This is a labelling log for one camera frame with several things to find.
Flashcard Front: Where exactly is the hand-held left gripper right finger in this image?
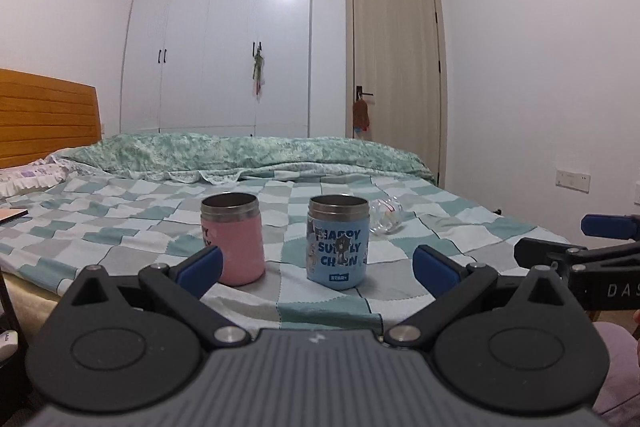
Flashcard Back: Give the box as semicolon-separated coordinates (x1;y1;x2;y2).
382;244;581;351

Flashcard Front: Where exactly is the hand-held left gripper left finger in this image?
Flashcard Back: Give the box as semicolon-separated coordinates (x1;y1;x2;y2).
60;245;253;351

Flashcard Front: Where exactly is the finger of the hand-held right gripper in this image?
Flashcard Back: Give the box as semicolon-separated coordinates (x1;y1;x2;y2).
514;237;640;277
581;214;640;242

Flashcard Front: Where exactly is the clear glass cup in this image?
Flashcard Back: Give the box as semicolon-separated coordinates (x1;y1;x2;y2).
368;198;404;235

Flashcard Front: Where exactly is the pink metal cup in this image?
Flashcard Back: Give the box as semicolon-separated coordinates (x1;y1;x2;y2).
200;193;265;286

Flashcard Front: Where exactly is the blue printed metal cup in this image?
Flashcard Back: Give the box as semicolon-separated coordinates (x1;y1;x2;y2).
306;195;370;292

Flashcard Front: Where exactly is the person's leg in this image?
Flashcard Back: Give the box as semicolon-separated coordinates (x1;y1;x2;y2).
592;321;640;427

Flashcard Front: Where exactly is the checkered bed sheet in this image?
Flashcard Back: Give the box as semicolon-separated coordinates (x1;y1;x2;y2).
0;171;572;334

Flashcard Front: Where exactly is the green floral duvet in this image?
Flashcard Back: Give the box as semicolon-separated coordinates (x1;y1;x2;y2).
59;133;437;186

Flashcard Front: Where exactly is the beige bed base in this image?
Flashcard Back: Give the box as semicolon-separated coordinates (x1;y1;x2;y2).
4;274;63;339

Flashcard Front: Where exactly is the flat book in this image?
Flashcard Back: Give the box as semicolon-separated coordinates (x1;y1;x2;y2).
0;207;30;226

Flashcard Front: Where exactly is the floral pillow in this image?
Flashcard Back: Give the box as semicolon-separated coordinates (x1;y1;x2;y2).
0;157;71;200

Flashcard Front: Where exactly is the beige wooden door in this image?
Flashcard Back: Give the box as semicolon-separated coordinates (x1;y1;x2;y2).
344;0;448;188

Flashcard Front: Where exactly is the green tassel ornament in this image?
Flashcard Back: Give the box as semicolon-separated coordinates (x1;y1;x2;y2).
251;42;266;97

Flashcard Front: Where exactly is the wooden headboard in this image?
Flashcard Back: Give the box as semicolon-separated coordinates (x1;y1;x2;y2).
0;68;103;170

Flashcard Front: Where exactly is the white wardrobe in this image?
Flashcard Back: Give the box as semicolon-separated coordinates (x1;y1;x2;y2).
119;0;314;139

